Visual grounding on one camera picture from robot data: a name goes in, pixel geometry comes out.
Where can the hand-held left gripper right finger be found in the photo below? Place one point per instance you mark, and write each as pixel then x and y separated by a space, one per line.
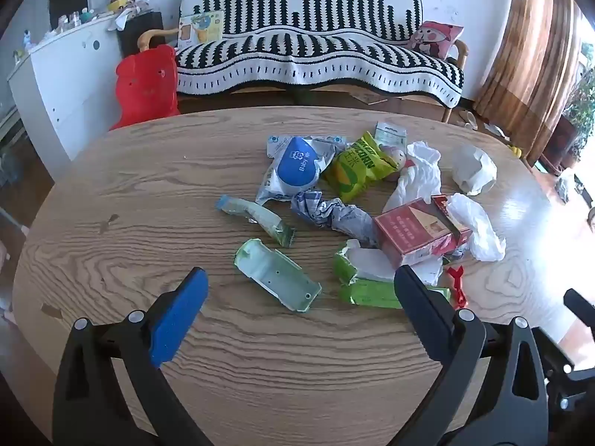
pixel 418 309

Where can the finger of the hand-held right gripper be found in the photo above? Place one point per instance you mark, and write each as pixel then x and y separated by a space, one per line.
pixel 565 367
pixel 578 302

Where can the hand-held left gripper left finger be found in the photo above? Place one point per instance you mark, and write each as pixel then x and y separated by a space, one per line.
pixel 179 320

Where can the green tissue carton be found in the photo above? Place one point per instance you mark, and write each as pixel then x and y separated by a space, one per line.
pixel 367 283

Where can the blue white paper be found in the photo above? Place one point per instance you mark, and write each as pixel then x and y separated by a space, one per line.
pixel 332 213

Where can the red candy wrapper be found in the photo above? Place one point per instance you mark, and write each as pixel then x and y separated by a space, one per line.
pixel 456 283

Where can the red cigarette box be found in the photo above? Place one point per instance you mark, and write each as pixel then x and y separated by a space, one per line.
pixel 416 234

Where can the white plastic bag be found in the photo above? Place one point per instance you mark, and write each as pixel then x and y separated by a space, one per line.
pixel 418 176
pixel 481 230

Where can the green white plastic tray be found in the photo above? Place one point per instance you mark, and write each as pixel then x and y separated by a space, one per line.
pixel 276 276

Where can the clear green plastic wrapper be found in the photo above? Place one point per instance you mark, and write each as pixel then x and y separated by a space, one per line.
pixel 258 216

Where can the crumpled grey paper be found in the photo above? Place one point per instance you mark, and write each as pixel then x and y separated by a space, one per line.
pixel 474 169

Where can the purple plush toy red cap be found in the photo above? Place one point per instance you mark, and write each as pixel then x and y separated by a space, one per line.
pixel 397 160

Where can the green yellow snack packet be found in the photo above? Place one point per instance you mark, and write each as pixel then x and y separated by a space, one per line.
pixel 358 169

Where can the small green white box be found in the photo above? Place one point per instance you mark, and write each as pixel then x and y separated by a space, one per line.
pixel 390 134

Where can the blue white wipes pack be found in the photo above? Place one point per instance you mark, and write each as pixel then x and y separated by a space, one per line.
pixel 295 169

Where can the white slippers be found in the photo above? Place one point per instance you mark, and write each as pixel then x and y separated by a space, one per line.
pixel 467 118

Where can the green potted plant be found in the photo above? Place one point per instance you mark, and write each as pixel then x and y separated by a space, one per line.
pixel 581 97

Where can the red plastic chair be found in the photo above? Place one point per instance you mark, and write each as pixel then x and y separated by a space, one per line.
pixel 146 83

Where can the brown curtain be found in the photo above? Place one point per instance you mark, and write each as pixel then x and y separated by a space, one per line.
pixel 525 55

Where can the white cabinet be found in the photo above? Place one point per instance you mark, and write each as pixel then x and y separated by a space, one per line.
pixel 69 83

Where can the pink cartoon pillow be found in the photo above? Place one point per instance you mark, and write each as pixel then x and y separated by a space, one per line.
pixel 434 37

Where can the black white striped blanket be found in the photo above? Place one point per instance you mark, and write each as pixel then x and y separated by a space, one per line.
pixel 302 42

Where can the black box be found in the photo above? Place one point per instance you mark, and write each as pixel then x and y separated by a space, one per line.
pixel 142 30

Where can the colourful picture booklet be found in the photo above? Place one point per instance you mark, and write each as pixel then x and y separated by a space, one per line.
pixel 201 28

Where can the clutter of small toys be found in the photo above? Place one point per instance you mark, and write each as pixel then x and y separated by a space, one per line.
pixel 93 14

